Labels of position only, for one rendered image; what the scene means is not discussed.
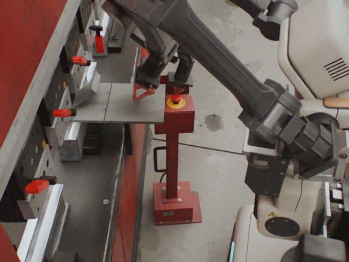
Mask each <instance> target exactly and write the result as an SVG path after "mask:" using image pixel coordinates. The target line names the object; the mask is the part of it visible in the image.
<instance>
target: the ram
mask: <svg viewBox="0 0 349 262"><path fill-rule="evenodd" d="M68 1H69V0H0V152H1V149H2V147H3V146H4V143H5V141H6V139H7V137H8V135H9V132H10V130H11V127H12V125H13V123H14V121H15V119H16V117H17V115H18V113H19V111H20V109H21V105H22V103H23V101H24V99H25V97H26V94H27V92H28V90H29V88H30V86H31V84H32V82H33V80H34V77H35V75H36V73H37V71H38V69H39V66H40V64H41V62H42V60H43V56H44V54H45V52H46V50H47V48H48V45H49V43H50V41H51V39H52V36H53V34H54V32H55V30H56V28H57V26H58V24H59V22H60V20H61V17H62V15H63V12H64V10H65V7H66V6H67V4H68ZM80 3H81V0H76V1H75V3H74V6H73V8H72V10H71V13H70V15H69V18H68V20H67V23H66V25H65V28H64V30H63V32H62V35H61V38H60V40H59V42H58V45H57V47H56V49H55V52H54V54H53V56H52V60H51V62H50V64H49V66H48V68H47V70H46V72H45V75H44V77H43V80H42V82H41V85H40V87H39V89H38V92H37V95H36V96H35V99H34V102H33V104H32V107H31V109H30V111H29V113H28V115H27V117H26V120H25V122H24V124H23V127H22V129H21V132H20V135H19V137H18V139H17V142H16V144H15V145H14V148H13V150H12V153H11V155H10V157H9V160H8V162H7V165H6V167H5V169H4V170H3V173H2V176H1V178H0V201H1V198H2V196H3V193H4V190H5V188H6V187H7V184H8V182H9V179H10V177H11V174H12V171H13V168H14V166H15V163H16V162H17V160H18V157H19V155H20V152H21V149H22V147H23V144H24V142H25V139H26V137H27V134H28V132H29V130H30V128H31V125H32V123H33V120H34V118H35V115H36V113H37V110H38V107H39V104H40V102H41V99H42V97H43V95H44V92H45V90H46V88H47V86H48V84H49V81H50V78H51V75H52V73H53V70H54V68H55V66H56V63H57V61H58V58H59V55H60V53H61V50H62V47H63V45H64V42H65V40H66V38H67V35H68V32H69V30H70V27H71V24H72V22H73V19H74V17H75V14H76V12H77V10H78V8H79V5H80Z"/></svg>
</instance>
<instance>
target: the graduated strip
mask: <svg viewBox="0 0 349 262"><path fill-rule="evenodd" d="M75 1H76V0H69V1H68V4H67V6H66V7H65V10H64V12H63V15H62V17H61V20H60V22H59V24H58V26H57V28H56V30H55V32H54V34H53V36H52V39H51V41H50V43H49V45H48V48H47V50H46V52H45V54H44V56H43V60H42V62H41V64H40V66H39V69H38V71H37V73H36V75H35V77H34V80H33V82H32V84H31V86H30V88H29V90H28V92H27V94H26V97H25V99H24V101H23V103H22V105H21V109H20V111H19V113H18V115H17V117H16V119H15V121H14V123H13V125H12V127H11V130H10V132H9V135H8V137H7V139H6V141H5V143H4V146H3V147H2V149H1V152H0V178H1V176H2V173H3V170H4V169H5V167H6V165H7V162H8V160H9V157H10V155H11V153H12V150H13V148H14V145H15V144H16V142H17V139H18V137H19V135H20V132H21V129H22V127H23V124H24V122H25V120H26V117H27V115H28V113H29V111H30V109H31V107H32V104H33V102H34V99H35V96H36V95H37V92H38V89H39V87H40V85H41V82H42V80H43V77H44V75H45V72H46V70H47V68H48V66H49V64H50V62H51V60H52V56H53V54H54V52H55V49H56V47H57V45H58V42H59V40H60V38H61V35H62V32H63V30H64V28H65V25H66V23H67V20H68V18H69V15H70V13H71V10H72V8H73V6H74V3H75Z"/></svg>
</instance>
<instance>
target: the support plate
mask: <svg viewBox="0 0 349 262"><path fill-rule="evenodd" d="M110 88H111V83H99V86H98V90H97V93H96V94H95V95H93V96H91V97H90V98H88V99H87V100H86V101H85V102H83V103H82V104H80V105H78V106H77V108H76V112H77V113H76V116H74V119H73V121H74V122H89V123H143V124H164V109H165V90H166V84H160V86H159V87H158V88H157V89H155V93H154V94H152V95H150V96H147V97H144V98H142V99H140V100H138V101H135V100H133V91H134V84H116V83H113V84H112V88H111V94H110V99H109V104H108V107H107V113H106V117H105V120H104V116H105V111H106V110H103V109H106V106H107V101H108V98H109V92H107V91H110ZM144 92H146V90H144V89H143V88H140V89H139V90H138V89H137V94H136V96H137V97H138V96H140V95H141V94H143V93H144Z"/></svg>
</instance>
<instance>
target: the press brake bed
mask: <svg viewBox="0 0 349 262"><path fill-rule="evenodd" d="M148 56H149V53H148V51H147V50H146V49H144V48H143V47H142V46H140V52H139V58H138V63H139V64H141V58H142V57H145V58H147V57H148ZM132 128H133V141H134V151H133V155H128V154H127V151H126V145H125V149H124V156H123V164H122V171H121V179H120V183H119V191H118V198H117V205H116V213H115V220H114V225H113V231H112V236H111V243H110V251H109V258H108V262H136V259H137V247H138V246H139V234H140V223H141V211H142V199H143V187H144V180H145V169H146V157H147V144H148V133H149V124H143V123H132Z"/></svg>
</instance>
